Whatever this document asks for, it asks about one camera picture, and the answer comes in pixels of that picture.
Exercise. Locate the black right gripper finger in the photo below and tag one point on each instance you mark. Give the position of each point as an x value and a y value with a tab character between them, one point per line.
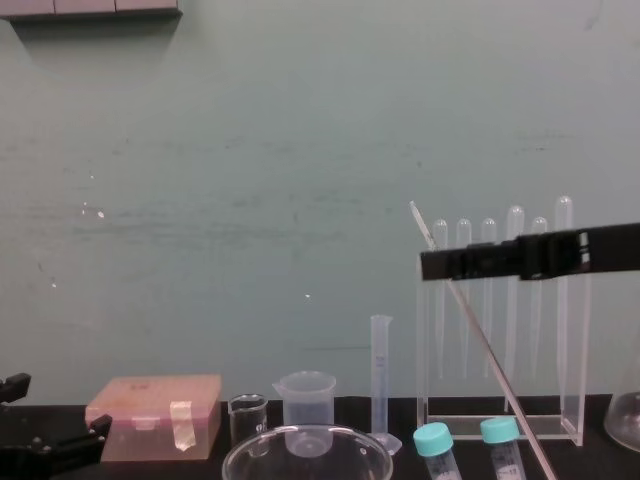
440	265

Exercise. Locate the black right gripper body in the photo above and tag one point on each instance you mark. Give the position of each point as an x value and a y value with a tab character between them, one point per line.
555	255

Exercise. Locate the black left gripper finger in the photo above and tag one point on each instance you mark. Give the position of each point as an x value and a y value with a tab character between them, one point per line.
19	386
85	440

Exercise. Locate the glass thermometer rod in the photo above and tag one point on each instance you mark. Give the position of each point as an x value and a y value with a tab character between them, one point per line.
487	357

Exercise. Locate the small glass beaker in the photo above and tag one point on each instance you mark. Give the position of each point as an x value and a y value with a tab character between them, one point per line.
247	417

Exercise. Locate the clear acrylic pipette rack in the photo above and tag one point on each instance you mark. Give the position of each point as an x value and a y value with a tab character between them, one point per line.
500	427

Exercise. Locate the teal capped centrifuge tube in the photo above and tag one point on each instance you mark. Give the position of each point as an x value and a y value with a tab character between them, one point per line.
500	432
433	442

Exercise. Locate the translucent plastic beaker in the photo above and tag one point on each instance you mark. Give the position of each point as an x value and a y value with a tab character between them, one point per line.
307	405

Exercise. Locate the large clear plastic pipette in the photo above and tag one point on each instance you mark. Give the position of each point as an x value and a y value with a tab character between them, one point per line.
564	215

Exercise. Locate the pink plastic lidded box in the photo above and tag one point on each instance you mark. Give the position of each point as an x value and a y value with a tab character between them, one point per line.
135	400

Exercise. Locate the beige tape strip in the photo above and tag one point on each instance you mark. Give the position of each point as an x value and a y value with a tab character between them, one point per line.
182	425

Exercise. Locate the clear plastic graduated cylinder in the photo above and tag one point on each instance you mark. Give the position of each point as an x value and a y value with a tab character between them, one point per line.
381	370

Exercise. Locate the round clear glass dish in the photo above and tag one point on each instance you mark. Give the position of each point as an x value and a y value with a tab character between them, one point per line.
240	462

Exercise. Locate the clear glass conical flask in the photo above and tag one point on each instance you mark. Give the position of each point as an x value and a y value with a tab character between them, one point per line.
625	420

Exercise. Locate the grey wall cabinet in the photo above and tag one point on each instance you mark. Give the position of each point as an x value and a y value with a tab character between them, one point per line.
90	7

